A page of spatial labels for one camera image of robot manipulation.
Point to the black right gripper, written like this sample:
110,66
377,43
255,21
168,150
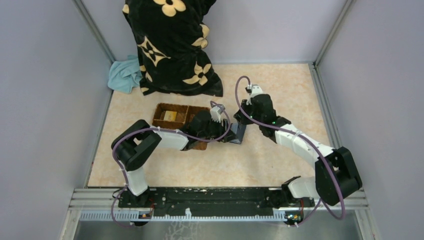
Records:
245,112

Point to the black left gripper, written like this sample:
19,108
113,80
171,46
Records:
224,127

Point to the navy blue card holder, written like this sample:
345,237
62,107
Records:
239,130

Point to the brown woven divided basket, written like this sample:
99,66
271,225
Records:
185,113

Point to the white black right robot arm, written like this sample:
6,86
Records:
335,173

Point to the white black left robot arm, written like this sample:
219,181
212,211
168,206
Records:
132,148

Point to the gold card in basket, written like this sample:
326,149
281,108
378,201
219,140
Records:
170,116

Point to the black floral blanket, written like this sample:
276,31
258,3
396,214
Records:
171,36

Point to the light blue cloth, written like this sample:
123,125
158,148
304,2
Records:
124,75

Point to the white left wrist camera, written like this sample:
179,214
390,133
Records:
216,112

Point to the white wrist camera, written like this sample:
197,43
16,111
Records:
216,112
253,90

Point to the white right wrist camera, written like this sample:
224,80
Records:
253,90

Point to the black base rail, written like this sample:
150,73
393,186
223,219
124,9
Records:
274,197

